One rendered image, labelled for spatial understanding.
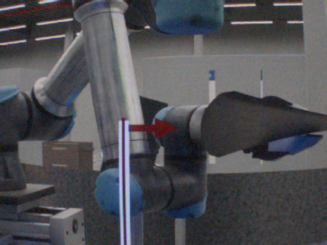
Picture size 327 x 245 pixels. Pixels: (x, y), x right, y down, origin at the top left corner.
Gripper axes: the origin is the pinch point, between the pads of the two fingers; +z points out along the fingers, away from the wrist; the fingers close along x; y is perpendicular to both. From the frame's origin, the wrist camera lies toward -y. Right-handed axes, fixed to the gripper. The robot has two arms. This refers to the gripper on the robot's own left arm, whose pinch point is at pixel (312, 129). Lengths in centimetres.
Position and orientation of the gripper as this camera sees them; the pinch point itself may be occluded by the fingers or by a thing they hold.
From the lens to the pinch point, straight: 72.4
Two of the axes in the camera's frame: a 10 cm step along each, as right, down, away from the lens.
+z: 6.0, 0.2, -8.0
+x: -0.9, 9.9, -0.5
